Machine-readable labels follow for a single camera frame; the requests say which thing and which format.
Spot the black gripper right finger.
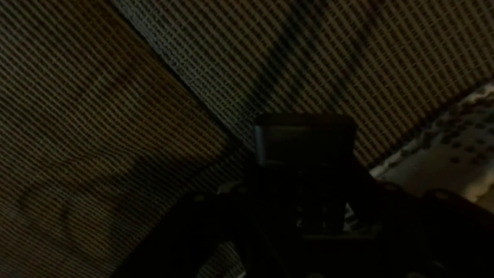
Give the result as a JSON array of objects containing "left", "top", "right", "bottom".
[{"left": 380, "top": 184, "right": 494, "bottom": 278}]

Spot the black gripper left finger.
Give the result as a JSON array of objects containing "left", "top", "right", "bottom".
[{"left": 115, "top": 184, "right": 260, "bottom": 278}]

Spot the white black dotted pillow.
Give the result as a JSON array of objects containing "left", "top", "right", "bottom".
[{"left": 370, "top": 82, "right": 494, "bottom": 213}]

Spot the olive green fabric sofa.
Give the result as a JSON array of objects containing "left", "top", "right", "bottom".
[{"left": 0, "top": 0, "right": 494, "bottom": 278}]

